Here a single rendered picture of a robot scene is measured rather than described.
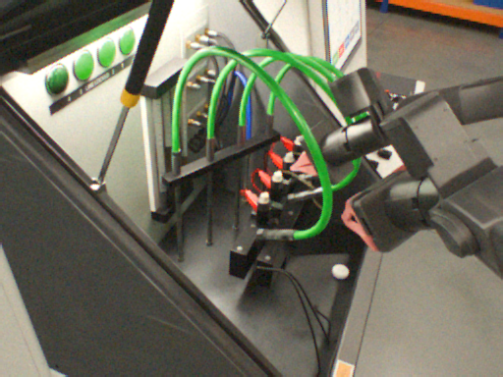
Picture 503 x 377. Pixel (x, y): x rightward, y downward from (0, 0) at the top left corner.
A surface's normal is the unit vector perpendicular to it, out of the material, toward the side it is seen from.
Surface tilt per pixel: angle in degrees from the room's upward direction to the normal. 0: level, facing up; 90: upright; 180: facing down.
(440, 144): 54
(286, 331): 0
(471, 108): 67
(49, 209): 90
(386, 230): 46
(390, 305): 0
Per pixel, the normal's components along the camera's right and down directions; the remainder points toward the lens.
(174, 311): -0.37, 0.56
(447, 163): -0.02, 0.10
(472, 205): -0.51, -0.73
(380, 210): 0.30, -0.11
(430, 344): 0.06, -0.78
